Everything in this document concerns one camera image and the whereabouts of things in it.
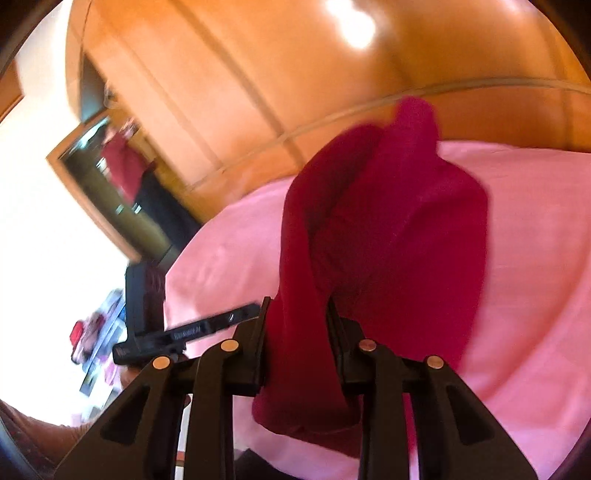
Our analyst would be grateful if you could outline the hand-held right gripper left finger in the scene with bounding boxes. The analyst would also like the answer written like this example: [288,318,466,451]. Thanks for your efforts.
[53,296,274,480]

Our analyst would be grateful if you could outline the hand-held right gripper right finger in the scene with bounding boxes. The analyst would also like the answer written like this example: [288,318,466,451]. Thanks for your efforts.
[328,299,539,480]

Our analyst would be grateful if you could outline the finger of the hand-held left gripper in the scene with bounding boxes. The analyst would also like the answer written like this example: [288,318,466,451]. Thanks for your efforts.
[163,302,262,346]

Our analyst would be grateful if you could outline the red long-sleeved shirt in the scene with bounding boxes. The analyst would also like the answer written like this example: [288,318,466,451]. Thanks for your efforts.
[252,96,490,446]

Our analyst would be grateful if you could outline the person's left forearm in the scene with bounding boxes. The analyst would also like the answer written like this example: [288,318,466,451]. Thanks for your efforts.
[0,401,102,469]

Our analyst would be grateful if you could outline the colourful printed papers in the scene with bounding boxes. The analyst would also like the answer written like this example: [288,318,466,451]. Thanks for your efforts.
[69,288,129,398]

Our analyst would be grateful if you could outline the wood-framed mirror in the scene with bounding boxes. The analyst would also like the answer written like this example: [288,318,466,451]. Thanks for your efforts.
[46,115,204,265]

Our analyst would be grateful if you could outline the pink bed sheet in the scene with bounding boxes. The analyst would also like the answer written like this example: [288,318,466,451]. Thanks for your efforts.
[164,141,591,480]

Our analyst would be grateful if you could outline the wooden panelled wardrobe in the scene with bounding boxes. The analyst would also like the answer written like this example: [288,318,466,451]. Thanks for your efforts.
[65,0,591,222]

